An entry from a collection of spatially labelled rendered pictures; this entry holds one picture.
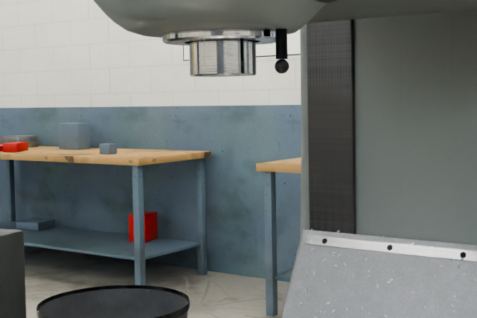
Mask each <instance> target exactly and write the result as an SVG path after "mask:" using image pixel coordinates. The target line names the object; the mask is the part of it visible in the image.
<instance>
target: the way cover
mask: <svg viewBox="0 0 477 318"><path fill-rule="evenodd" d="M345 236H347V238H345ZM310 240H311V243H310ZM413 242H414V244H413V245H412V246H411V244H412V243H413ZM431 247H433V249H431ZM428 250H430V252H429V251H428ZM333 252H335V253H333ZM332 254H333V255H334V256H333V255H332ZM339 254H341V255H340V256H339V257H337V256H338V255H339ZM420 254H421V255H420ZM325 258H326V260H325V261H324V262H323V260H324V259H325ZM366 258H367V260H366ZM453 258H455V261H453ZM461 258H464V259H463V260H462V259H461ZM344 262H345V264H346V265H344ZM334 265H337V266H338V267H336V266H334ZM440 265H442V266H443V267H439V266H440ZM455 266H459V267H460V268H455ZM349 270H351V271H349ZM307 271H309V273H307ZM315 271H316V273H315V275H314V272H315ZM368 271H369V272H368ZM353 273H354V275H353ZM463 273H465V275H463ZM368 275H369V276H368ZM434 275H436V277H434ZM352 277H353V278H352ZM390 279H393V280H390ZM475 279H476V281H475ZM325 280H326V282H324V281H325ZM387 281H390V283H387ZM377 284H378V288H377ZM329 287H330V288H331V289H332V290H331V289H330V288H329ZM305 288H307V291H306V292H305ZM412 291H414V293H412ZM454 296H456V297H454ZM400 298H402V299H401V300H400ZM336 299H337V301H336ZM411 301H412V302H411ZM301 302H302V304H300V305H299V303H301ZM327 302H330V303H329V304H327ZM438 303H439V304H440V305H441V306H442V307H440V306H439V305H438ZM366 304H367V306H366ZM451 304H453V306H454V307H452V305H451ZM362 306H363V309H361V308H362ZM425 306H426V308H425ZM322 307H324V308H323V309H322ZM347 307H348V309H349V310H347ZM334 309H335V311H334V313H335V314H334V313H332V311H333V310H334ZM317 310H318V312H316V311H317ZM453 310H454V311H455V313H454V311H453ZM319 311H322V312H319ZM324 311H326V313H324ZM315 312H316V313H315ZM368 313H371V314H368ZM384 314H385V315H386V316H388V317H386V316H384ZM314 316H316V317H317V318H477V246H476V245H468V244H460V243H444V242H437V241H422V240H414V239H406V238H391V237H382V236H368V235H360V234H345V233H337V232H329V231H315V230H312V231H311V230H306V229H303V230H302V233H301V236H300V242H299V245H298V248H297V254H296V257H295V262H294V266H293V269H292V275H291V278H290V284H289V287H288V291H287V296H286V300H285V305H284V308H283V314H282V317H281V318H314Z"/></svg>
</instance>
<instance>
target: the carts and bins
mask: <svg viewBox="0 0 477 318"><path fill-rule="evenodd" d="M187 302H188V303H187ZM189 308H190V299H189V297H188V296H187V295H186V294H185V293H183V292H180V291H177V290H174V289H170V288H166V287H156V286H149V285H111V286H101V287H89V288H84V289H79V290H73V291H69V292H64V293H60V294H58V295H54V296H52V297H49V298H47V299H45V300H43V301H42V302H40V303H39V304H38V306H37V308H36V316H37V318H187V311H188V309H189ZM38 310H39V311H38Z"/></svg>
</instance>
